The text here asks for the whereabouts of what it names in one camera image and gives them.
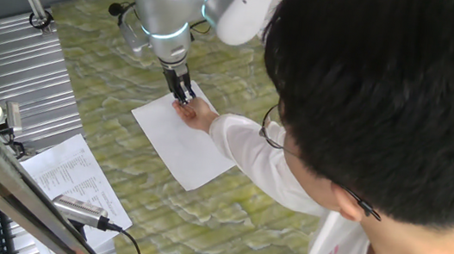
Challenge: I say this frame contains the black cable loop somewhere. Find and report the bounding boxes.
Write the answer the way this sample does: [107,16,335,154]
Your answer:
[28,9,55,32]

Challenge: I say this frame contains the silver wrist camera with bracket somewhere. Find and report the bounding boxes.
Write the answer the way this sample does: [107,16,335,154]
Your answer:
[103,0,156,59]

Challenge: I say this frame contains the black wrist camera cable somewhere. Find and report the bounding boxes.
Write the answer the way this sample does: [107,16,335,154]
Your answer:
[189,17,214,36]

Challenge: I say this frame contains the aluminium frame beam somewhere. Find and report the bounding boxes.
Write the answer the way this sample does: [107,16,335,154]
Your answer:
[0,109,124,254]

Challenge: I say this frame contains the left forearm in white sleeve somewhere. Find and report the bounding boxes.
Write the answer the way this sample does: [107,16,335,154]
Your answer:
[199,110,340,219]

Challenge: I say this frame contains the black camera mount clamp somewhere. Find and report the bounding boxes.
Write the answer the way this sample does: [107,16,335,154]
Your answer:
[0,122,31,160]

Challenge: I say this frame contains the thin black wire eyeglasses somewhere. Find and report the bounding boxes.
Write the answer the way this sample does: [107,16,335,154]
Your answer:
[250,102,395,222]

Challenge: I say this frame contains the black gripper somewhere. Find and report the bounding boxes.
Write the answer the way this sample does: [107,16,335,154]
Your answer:
[155,59,201,108]

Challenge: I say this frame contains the silver depth camera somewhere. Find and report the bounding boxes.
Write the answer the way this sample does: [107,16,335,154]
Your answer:
[48,193,113,232]
[3,100,26,133]

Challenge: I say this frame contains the person's left hand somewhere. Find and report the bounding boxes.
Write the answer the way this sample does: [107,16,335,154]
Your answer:
[169,94,221,135]

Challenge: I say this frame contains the person with black hair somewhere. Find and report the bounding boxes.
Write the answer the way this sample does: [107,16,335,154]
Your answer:
[235,0,454,254]

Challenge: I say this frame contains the green marble pattern mat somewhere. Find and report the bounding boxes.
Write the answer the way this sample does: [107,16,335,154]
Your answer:
[20,0,346,254]

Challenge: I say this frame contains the printed white paper sheet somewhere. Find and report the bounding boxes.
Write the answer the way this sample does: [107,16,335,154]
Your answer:
[9,127,144,254]

